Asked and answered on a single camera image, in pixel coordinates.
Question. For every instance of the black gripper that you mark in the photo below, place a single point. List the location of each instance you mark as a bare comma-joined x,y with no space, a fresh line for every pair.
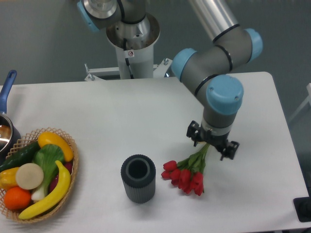
198,134

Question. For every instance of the red tulip bouquet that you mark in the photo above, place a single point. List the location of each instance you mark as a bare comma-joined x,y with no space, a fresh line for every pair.
187,174

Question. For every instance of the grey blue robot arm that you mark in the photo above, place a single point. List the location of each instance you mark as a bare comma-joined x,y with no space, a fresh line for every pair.
205,75

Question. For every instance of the dark grey ribbed vase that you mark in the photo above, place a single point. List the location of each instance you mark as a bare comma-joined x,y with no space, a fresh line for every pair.
138,174

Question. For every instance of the black device at edge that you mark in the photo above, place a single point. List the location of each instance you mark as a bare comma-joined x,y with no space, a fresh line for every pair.
303,208

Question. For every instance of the dark red vegetable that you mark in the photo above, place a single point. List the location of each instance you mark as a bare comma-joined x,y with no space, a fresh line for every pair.
54,182

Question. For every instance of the yellow banana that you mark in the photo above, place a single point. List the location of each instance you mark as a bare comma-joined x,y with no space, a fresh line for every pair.
52,198

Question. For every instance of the green bok choy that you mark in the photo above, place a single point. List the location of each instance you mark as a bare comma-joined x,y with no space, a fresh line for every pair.
46,158

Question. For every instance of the woven wicker basket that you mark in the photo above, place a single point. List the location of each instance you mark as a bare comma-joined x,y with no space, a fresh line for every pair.
26,140

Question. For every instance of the beige round disc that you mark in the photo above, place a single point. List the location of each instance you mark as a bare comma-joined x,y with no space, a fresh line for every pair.
29,176

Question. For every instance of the green cucumber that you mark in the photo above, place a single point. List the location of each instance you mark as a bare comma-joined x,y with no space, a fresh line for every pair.
20,157

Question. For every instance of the orange fruit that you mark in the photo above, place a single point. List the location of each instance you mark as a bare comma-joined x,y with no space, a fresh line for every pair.
17,198

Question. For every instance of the yellow bell pepper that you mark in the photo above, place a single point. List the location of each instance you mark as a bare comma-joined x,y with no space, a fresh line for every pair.
8,178

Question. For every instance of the white frame at right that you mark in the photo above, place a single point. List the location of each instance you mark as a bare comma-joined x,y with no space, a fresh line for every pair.
302,108

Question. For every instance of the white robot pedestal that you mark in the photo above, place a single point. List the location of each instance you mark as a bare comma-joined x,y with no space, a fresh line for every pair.
134,47

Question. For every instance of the blue handled saucepan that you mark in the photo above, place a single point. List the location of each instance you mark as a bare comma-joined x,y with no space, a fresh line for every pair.
9,135

